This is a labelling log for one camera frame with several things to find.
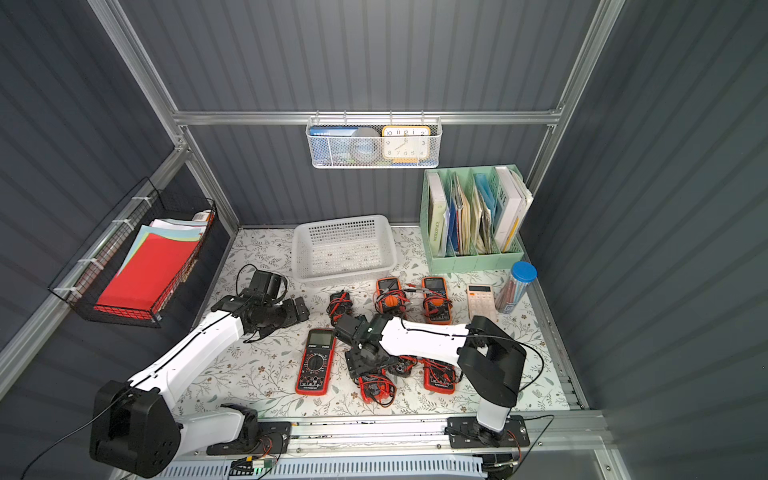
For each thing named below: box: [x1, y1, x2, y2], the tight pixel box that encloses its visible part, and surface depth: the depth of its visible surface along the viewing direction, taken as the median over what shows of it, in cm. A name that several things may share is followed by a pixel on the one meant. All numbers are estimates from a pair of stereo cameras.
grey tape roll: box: [349, 127, 382, 164], surface depth 89 cm
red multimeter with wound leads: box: [358, 373, 397, 408], surface depth 77 cm
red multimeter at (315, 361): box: [296, 328, 336, 396], surface depth 84 cm
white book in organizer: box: [494, 166, 534, 253], surface depth 99 cm
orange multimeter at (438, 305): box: [422, 276, 453, 325], surface depth 96 cm
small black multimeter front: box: [387, 355, 418, 378], surface depth 83 cm
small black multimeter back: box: [326, 290, 353, 325], surface depth 96 cm
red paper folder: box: [94, 232, 201, 319], surface depth 70 cm
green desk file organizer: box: [419, 165, 525, 274], surface depth 101 cm
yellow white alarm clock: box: [382, 126, 432, 164], surface depth 90 cm
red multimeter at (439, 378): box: [423, 361, 458, 395], surface depth 80 cm
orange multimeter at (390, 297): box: [373, 277, 410, 315], surface depth 97 cm
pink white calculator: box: [466, 284, 497, 323], surface depth 99 cm
